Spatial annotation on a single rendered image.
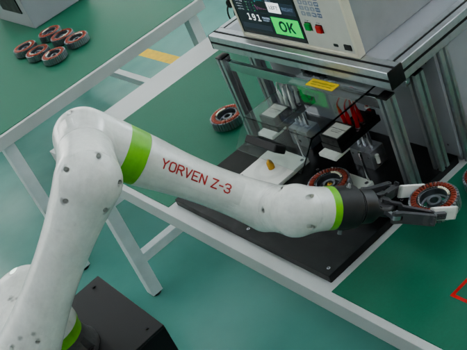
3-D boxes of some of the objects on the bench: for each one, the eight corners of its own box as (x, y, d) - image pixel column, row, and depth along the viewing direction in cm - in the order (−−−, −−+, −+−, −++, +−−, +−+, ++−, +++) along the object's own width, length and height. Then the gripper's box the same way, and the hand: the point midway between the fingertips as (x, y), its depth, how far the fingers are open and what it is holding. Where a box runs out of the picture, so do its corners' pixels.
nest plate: (333, 221, 203) (332, 217, 202) (293, 204, 214) (292, 201, 214) (374, 185, 208) (372, 180, 208) (333, 170, 220) (331, 166, 219)
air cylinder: (374, 170, 213) (369, 153, 210) (354, 163, 219) (348, 147, 216) (388, 159, 215) (382, 142, 212) (367, 152, 221) (361, 135, 218)
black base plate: (331, 282, 189) (328, 276, 188) (177, 205, 238) (174, 198, 237) (459, 162, 207) (457, 155, 205) (291, 112, 255) (289, 107, 254)
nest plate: (271, 194, 221) (269, 191, 221) (237, 180, 233) (235, 176, 232) (309, 162, 227) (308, 158, 226) (274, 149, 238) (273, 146, 238)
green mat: (168, 207, 239) (168, 207, 239) (72, 157, 285) (72, 157, 285) (382, 35, 274) (382, 34, 274) (265, 15, 320) (265, 15, 320)
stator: (330, 210, 205) (326, 199, 203) (302, 197, 213) (297, 186, 211) (362, 184, 208) (358, 173, 206) (333, 171, 217) (329, 160, 215)
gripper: (324, 199, 186) (406, 194, 196) (381, 248, 167) (469, 239, 177) (330, 168, 184) (412, 164, 193) (389, 214, 164) (477, 207, 174)
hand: (432, 201), depth 184 cm, fingers closed on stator, 11 cm apart
